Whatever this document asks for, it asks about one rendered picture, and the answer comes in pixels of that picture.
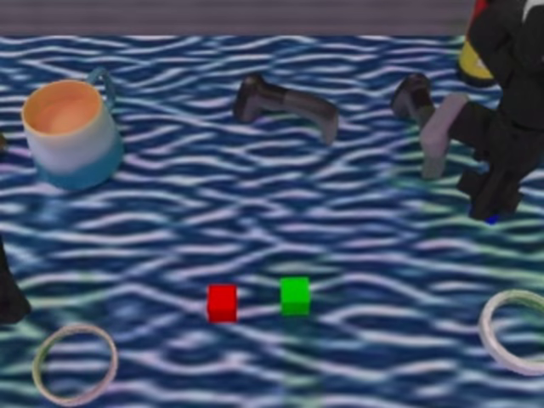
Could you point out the grey L-shaped bracket right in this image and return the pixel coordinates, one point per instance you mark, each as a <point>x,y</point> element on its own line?
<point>433,140</point>

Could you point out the white teal mug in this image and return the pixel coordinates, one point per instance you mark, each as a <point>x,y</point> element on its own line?
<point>72,140</point>

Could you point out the small blue object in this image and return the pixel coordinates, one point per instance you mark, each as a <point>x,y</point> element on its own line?
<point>492,219</point>

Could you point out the red cube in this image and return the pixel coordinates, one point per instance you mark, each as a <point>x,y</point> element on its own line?
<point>222,302</point>

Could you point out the small brown object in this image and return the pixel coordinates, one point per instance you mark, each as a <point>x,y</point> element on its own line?
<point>2,144</point>

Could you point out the dark grey L-shaped bracket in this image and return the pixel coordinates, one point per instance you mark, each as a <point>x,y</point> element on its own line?
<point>289,104</point>

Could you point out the green cube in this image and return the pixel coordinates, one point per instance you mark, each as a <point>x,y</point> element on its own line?
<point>295,296</point>

